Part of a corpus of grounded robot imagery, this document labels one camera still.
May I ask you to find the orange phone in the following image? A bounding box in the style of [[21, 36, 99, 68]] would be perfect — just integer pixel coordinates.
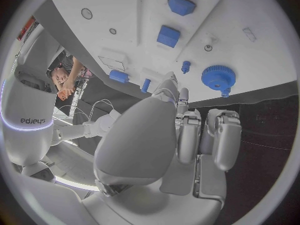
[[56, 88, 76, 101]]

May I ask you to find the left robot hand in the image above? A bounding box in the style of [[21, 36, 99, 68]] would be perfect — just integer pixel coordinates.
[[80, 70, 244, 225]]

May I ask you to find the white cable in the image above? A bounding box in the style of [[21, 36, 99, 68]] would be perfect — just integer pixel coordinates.
[[53, 104, 92, 121], [90, 98, 116, 121]]

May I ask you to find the long blue peg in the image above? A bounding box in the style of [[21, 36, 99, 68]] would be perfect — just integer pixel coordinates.
[[140, 78, 152, 94]]

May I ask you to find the blue block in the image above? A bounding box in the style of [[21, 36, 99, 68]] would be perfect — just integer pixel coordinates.
[[166, 0, 197, 17], [156, 24, 182, 49]]

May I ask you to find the large blue cylinder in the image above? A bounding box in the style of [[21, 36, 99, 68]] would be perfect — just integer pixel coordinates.
[[108, 69, 130, 84]]

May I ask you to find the small flanged blue peg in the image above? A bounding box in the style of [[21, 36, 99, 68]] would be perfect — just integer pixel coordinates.
[[180, 60, 192, 75]]

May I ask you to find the blue gear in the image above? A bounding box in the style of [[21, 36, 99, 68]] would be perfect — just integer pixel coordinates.
[[200, 64, 237, 98]]

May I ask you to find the white task board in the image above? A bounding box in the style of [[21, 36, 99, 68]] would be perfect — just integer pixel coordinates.
[[50, 0, 300, 106]]

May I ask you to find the person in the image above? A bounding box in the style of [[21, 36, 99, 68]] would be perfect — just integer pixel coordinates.
[[45, 49, 95, 96]]

